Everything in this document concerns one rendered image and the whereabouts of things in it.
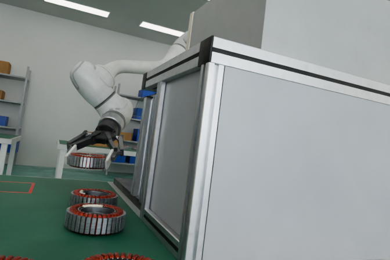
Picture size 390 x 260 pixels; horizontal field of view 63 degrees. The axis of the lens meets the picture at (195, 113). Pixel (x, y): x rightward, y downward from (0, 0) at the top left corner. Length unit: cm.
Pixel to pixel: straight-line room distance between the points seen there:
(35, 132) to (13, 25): 229
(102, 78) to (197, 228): 81
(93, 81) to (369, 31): 88
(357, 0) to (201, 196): 54
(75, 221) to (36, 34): 731
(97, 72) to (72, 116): 640
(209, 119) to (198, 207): 14
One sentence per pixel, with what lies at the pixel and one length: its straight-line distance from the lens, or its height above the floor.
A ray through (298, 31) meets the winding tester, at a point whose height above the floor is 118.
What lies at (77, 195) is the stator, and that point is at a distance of 81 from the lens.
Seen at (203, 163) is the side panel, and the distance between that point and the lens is 52.
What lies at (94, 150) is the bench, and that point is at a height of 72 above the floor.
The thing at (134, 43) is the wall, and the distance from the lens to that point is 803.
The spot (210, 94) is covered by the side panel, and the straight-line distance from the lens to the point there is 51.
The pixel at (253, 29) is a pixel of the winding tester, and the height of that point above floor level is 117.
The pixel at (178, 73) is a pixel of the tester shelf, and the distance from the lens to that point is 64.
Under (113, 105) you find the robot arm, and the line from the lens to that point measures 122.
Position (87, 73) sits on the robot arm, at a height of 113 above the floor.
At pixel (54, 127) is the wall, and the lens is 759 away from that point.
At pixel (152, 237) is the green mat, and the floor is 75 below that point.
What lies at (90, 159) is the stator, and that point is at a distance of 95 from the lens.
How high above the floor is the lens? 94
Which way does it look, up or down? 5 degrees up
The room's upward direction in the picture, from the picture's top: 7 degrees clockwise
